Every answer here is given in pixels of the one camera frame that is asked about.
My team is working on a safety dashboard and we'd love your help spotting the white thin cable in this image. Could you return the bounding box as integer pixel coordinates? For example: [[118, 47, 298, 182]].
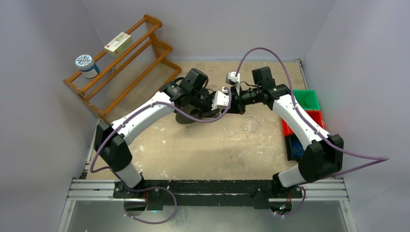
[[222, 114, 273, 156]]

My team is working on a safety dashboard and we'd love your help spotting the black perforated cable spool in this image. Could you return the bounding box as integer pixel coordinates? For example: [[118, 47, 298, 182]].
[[175, 106, 219, 125]]

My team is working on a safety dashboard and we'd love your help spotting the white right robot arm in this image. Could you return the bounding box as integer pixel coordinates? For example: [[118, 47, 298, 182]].
[[225, 67, 344, 197]]

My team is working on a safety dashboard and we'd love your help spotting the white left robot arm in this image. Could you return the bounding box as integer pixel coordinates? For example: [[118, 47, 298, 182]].
[[90, 68, 233, 198]]

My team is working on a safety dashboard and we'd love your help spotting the green plastic bin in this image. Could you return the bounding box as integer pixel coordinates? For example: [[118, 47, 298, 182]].
[[293, 89, 321, 111]]

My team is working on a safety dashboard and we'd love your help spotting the black plastic bin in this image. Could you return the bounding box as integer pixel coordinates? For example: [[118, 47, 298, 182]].
[[284, 134, 305, 161]]

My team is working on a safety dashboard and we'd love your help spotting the red plastic bin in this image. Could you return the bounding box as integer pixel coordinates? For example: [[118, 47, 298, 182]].
[[281, 110, 327, 137]]

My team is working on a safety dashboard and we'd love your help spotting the orange wooden rack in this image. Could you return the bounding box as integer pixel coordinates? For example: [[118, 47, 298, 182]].
[[63, 14, 181, 122]]

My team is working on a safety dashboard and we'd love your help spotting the green white cardboard box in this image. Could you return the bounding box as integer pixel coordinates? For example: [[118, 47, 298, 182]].
[[104, 32, 132, 57]]

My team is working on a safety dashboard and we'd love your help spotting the blue white round jar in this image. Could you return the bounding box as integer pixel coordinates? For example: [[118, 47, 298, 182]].
[[75, 54, 100, 79]]

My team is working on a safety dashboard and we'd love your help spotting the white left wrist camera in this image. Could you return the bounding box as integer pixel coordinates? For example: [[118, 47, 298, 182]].
[[211, 87, 230, 110]]

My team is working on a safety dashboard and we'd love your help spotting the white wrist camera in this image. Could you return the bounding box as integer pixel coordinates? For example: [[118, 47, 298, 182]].
[[211, 87, 230, 110], [225, 71, 240, 94]]

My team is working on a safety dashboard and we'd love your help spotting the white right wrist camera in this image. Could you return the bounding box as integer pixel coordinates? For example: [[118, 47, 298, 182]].
[[225, 71, 240, 94]]

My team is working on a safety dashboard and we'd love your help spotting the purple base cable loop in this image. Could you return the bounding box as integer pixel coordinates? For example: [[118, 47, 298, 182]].
[[123, 185, 178, 224]]

